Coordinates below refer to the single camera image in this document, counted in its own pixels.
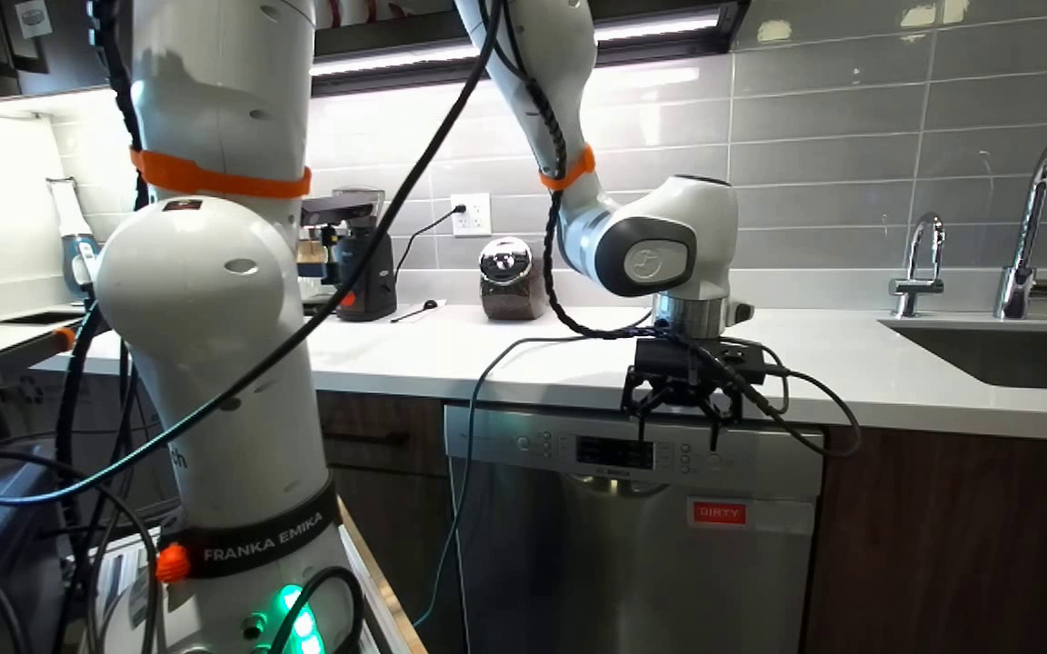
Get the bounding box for small black utensil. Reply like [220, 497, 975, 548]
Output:
[389, 298, 443, 326]

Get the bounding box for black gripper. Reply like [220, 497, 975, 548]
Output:
[621, 360, 770, 460]

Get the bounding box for white wall outlet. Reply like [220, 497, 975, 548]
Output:
[448, 188, 493, 239]

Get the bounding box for under-cabinet light strip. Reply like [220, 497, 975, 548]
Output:
[307, 7, 727, 80]

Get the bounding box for wooden robot mounting table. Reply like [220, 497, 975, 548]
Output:
[54, 507, 429, 654]

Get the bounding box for smooth black cable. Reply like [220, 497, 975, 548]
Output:
[0, 0, 516, 513]

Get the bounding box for orange cable strap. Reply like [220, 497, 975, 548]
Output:
[538, 142, 599, 198]
[128, 146, 316, 203]

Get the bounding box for small chrome faucet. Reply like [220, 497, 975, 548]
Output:
[887, 212, 951, 319]

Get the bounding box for teal power cable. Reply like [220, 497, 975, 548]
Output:
[410, 325, 662, 632]

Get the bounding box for black braided cable bundle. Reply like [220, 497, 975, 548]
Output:
[82, 0, 662, 342]

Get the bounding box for dark wood cabinet door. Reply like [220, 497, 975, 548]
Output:
[803, 427, 1047, 654]

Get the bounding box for clear glass bottle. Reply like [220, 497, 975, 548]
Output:
[44, 176, 106, 305]

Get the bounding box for undermount kitchen sink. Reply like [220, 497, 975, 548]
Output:
[881, 308, 1047, 392]

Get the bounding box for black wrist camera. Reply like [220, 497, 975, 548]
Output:
[637, 336, 770, 369]

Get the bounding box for stainless steel dishwasher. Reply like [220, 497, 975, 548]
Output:
[438, 399, 830, 654]

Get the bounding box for black coffee machine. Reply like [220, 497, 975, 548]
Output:
[296, 188, 398, 325]

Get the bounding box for red dishwasher sticker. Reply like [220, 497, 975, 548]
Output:
[685, 497, 748, 526]

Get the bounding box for dark wood cabinet drawers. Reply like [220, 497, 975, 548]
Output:
[316, 392, 454, 632]

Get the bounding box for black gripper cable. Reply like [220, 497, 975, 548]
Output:
[654, 325, 865, 461]

